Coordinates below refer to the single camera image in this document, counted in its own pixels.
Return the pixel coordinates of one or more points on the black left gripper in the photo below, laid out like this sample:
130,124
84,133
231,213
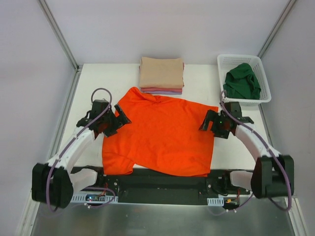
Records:
114,122

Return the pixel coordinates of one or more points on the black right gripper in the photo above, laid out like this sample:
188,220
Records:
214,124

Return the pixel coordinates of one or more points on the orange t-shirt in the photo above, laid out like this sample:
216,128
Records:
163,135

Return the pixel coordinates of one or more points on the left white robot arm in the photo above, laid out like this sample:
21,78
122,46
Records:
53,182

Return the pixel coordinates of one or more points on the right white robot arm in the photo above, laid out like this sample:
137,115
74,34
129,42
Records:
273,174

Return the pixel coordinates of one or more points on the green t-shirt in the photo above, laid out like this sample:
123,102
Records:
242,83

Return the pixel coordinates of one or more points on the folded purple t-shirt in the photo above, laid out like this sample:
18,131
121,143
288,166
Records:
163,92

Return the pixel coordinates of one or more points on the folded pink t-shirt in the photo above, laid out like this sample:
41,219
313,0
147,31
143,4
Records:
162,89

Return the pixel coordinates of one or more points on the white plastic basket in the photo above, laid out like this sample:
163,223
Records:
226,62

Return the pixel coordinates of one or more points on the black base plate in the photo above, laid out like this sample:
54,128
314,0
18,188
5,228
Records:
146,186

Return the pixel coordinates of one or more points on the left white cable duct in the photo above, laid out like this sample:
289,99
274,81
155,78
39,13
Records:
93,198

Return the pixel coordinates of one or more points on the white cable duct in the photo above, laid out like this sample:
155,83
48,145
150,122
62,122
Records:
93,198
215,202

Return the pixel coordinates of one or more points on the right white cable duct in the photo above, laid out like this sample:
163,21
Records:
215,202

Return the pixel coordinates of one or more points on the right aluminium frame post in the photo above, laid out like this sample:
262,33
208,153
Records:
276,27

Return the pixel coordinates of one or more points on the aluminium frame post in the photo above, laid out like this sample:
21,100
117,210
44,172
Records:
58,33
276,27

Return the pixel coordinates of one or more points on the left aluminium frame post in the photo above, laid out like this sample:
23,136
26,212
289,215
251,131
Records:
58,33

